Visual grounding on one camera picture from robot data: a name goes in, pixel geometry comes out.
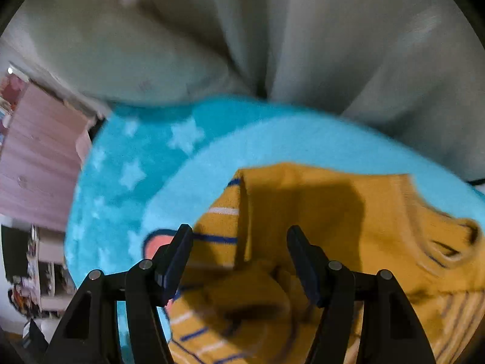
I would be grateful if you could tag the blue star-print blanket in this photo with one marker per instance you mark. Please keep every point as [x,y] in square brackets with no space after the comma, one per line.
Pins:
[151,182]

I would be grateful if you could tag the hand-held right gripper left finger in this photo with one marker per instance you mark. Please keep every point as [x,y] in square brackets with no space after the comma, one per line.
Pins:
[178,261]

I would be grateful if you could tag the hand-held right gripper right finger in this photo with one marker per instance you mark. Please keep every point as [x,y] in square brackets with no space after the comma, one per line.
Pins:
[305,261]

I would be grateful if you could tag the cluttered low shelf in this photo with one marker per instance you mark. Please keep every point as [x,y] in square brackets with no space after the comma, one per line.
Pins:
[34,276]

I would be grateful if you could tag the yellow striped sweater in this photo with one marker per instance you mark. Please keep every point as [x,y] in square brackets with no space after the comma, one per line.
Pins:
[341,235]

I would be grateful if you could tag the pink wooden cabinet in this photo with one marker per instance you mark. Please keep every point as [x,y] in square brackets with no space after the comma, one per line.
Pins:
[38,159]

